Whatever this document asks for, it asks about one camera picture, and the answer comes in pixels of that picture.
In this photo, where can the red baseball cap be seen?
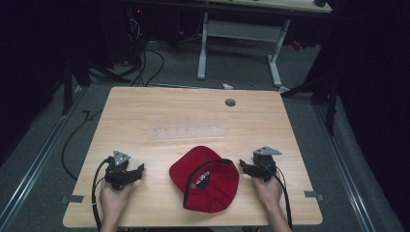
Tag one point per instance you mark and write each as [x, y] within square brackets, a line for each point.
[206, 183]

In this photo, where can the clear plastic ruler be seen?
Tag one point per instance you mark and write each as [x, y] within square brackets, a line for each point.
[187, 132]

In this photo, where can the small white floor object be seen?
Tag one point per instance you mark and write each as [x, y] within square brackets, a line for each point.
[227, 86]

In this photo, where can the small red object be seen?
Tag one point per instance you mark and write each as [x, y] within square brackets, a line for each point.
[297, 45]

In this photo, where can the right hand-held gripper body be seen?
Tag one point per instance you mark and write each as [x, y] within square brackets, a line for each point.
[265, 164]

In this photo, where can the grey tape piece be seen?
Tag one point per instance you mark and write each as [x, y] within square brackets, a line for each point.
[312, 194]
[74, 199]

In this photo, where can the black metal stand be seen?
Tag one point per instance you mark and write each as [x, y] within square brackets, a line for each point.
[330, 96]
[67, 87]

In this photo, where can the metal floor rail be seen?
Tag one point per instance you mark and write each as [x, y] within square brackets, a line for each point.
[35, 167]
[346, 167]

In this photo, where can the white-framed wooden desk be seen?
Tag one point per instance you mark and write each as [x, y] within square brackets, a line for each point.
[245, 31]

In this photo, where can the person's left hand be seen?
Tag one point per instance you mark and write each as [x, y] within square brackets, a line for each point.
[112, 199]

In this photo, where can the person's right hand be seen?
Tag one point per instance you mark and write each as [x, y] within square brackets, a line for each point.
[267, 193]

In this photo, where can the black computer mouse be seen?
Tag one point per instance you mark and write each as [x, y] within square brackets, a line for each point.
[320, 3]

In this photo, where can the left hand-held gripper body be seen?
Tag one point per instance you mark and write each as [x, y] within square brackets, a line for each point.
[118, 170]

